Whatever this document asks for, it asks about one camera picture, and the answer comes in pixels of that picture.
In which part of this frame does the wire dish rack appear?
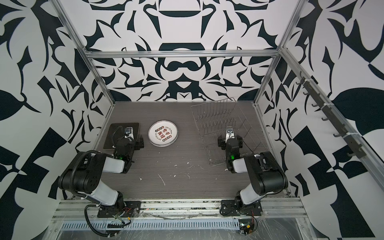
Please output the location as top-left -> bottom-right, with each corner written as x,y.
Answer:
191,98 -> 269,167

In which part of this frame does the white slotted cable duct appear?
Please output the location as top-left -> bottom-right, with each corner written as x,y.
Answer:
61,219 -> 240,231

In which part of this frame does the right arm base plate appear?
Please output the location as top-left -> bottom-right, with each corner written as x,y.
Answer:
219,199 -> 263,217

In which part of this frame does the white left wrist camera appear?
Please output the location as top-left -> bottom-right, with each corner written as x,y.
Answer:
124,127 -> 134,141

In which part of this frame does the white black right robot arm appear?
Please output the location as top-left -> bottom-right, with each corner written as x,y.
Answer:
218,135 -> 289,210

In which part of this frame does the dark square plate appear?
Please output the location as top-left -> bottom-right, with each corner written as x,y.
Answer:
103,123 -> 140,150

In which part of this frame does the black corrugated cable conduit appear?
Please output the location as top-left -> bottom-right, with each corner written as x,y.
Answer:
68,149 -> 97,193

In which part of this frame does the red lettered round plate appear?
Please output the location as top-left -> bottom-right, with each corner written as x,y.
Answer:
148,120 -> 179,147

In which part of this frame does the small green circuit board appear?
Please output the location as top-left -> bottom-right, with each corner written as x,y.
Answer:
239,219 -> 258,236

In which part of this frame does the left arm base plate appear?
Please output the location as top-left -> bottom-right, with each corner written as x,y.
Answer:
97,201 -> 142,218

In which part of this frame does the grey wall hook rail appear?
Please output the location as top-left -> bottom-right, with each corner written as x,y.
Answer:
298,74 -> 367,159

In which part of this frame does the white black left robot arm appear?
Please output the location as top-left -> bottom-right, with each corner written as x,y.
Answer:
58,136 -> 144,213

